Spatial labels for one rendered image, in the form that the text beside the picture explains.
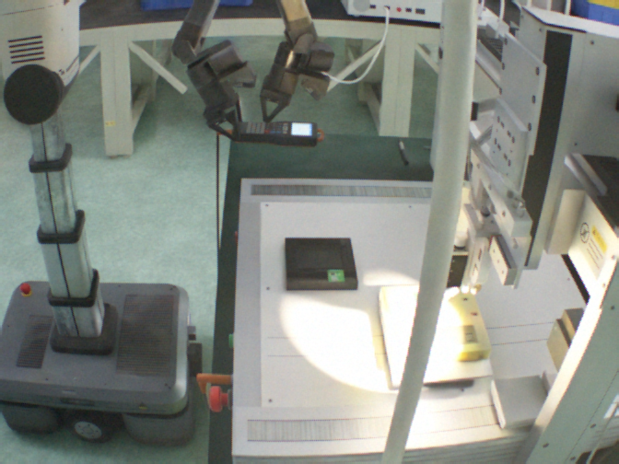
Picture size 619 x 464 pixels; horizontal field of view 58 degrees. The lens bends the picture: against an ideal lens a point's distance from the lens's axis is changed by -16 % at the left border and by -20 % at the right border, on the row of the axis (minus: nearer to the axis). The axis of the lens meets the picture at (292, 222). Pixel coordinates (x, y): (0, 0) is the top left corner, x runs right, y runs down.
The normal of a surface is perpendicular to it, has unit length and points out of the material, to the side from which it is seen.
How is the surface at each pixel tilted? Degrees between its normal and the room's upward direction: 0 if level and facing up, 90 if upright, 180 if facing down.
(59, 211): 90
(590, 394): 90
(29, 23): 90
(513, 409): 0
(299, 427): 0
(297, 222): 0
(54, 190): 90
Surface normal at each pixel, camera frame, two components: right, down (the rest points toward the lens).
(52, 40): 0.61, 0.55
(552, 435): 0.04, 0.55
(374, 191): 0.03, -0.84
